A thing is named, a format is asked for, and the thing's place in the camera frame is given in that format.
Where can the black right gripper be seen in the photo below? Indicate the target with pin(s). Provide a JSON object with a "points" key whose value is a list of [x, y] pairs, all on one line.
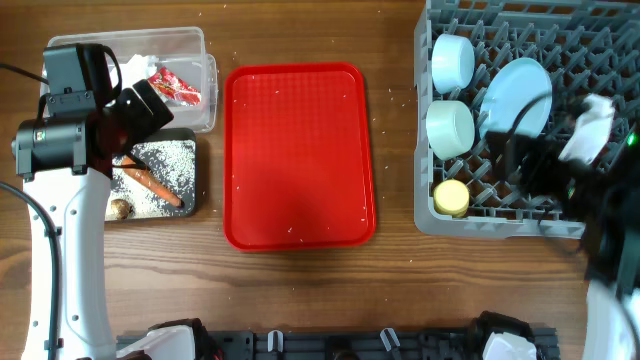
{"points": [[542, 167]]}

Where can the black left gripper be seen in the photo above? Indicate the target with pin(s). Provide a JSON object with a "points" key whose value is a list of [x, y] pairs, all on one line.
{"points": [[145, 122]]}

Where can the red snack wrapper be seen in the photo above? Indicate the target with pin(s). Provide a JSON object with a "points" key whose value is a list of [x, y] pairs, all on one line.
{"points": [[173, 88]]}

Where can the white rice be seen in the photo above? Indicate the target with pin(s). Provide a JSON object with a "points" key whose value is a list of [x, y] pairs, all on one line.
{"points": [[158, 179]]}

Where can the white napkin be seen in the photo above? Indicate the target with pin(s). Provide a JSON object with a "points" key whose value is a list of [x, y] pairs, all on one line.
{"points": [[138, 68]]}

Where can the orange carrot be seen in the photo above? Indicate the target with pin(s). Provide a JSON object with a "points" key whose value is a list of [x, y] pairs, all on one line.
{"points": [[144, 177]]}

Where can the light blue plate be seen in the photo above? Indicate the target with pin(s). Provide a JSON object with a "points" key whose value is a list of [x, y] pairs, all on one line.
{"points": [[516, 85]]}

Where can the yellow plastic cup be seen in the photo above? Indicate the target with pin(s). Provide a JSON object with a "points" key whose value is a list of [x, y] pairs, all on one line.
{"points": [[451, 197]]}

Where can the brown food scrap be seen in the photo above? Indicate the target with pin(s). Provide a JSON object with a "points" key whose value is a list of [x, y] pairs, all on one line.
{"points": [[120, 210]]}

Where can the green bowl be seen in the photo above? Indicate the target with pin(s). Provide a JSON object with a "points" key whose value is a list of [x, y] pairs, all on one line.
{"points": [[450, 128]]}

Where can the light blue bowl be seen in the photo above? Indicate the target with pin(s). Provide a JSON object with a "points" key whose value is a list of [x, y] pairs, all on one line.
{"points": [[453, 63]]}

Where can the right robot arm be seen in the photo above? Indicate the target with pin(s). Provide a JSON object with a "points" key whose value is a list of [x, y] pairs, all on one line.
{"points": [[608, 205]]}

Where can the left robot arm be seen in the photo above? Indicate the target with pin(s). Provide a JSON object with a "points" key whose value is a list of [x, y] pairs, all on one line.
{"points": [[65, 159]]}

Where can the black waste tray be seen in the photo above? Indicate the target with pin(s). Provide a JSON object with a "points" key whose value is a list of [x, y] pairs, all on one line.
{"points": [[170, 156]]}

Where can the grey dishwasher rack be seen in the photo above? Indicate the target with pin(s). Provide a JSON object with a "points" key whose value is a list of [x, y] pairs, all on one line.
{"points": [[585, 46]]}

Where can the clear plastic bin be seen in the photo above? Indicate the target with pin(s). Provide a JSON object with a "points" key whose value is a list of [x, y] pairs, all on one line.
{"points": [[181, 50]]}

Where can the red plastic tray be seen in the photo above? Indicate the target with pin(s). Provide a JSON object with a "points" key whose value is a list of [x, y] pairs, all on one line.
{"points": [[297, 161]]}

